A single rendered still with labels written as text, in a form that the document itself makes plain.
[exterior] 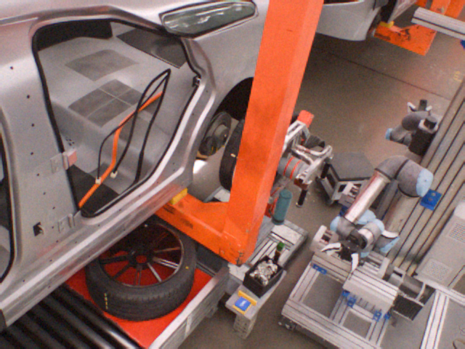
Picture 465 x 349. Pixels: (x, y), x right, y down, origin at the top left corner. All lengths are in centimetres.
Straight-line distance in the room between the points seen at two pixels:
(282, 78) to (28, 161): 104
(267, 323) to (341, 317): 49
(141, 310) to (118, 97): 132
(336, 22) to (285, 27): 328
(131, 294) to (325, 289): 131
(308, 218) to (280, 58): 221
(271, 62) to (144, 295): 141
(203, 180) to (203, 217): 134
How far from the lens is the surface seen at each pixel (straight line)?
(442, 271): 273
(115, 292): 259
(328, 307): 311
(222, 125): 306
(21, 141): 174
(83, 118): 292
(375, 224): 216
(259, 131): 209
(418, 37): 616
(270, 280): 266
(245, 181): 229
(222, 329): 309
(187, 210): 276
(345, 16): 510
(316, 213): 397
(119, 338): 272
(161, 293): 259
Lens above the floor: 264
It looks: 41 degrees down
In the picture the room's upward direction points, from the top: 11 degrees clockwise
